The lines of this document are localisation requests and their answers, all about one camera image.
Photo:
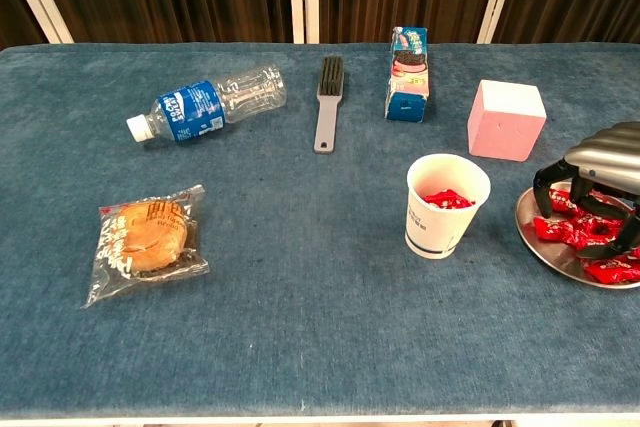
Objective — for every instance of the grey brush black bristles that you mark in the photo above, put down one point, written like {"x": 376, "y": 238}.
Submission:
{"x": 327, "y": 117}

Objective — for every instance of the white paper cup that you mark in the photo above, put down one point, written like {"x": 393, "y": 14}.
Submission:
{"x": 435, "y": 232}

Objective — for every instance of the pink foam cube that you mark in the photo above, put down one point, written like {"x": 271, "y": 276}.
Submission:
{"x": 505, "y": 127}

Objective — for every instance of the blue table cloth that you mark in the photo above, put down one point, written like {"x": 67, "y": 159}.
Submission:
{"x": 300, "y": 272}

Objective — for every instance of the blue pink cookie box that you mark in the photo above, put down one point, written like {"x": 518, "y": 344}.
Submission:
{"x": 407, "y": 97}

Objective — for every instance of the bread in clear wrapper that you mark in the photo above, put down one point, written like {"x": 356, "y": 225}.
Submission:
{"x": 150, "y": 237}

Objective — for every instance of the silver metal plate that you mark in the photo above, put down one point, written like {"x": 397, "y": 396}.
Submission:
{"x": 527, "y": 207}

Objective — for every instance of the clear bottle blue label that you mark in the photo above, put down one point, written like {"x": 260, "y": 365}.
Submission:
{"x": 192, "y": 109}

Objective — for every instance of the red candy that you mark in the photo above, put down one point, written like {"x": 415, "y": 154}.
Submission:
{"x": 615, "y": 271}
{"x": 564, "y": 202}
{"x": 585, "y": 234}
{"x": 550, "y": 229}
{"x": 447, "y": 199}

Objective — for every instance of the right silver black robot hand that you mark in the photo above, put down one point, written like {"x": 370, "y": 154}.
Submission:
{"x": 610, "y": 152}

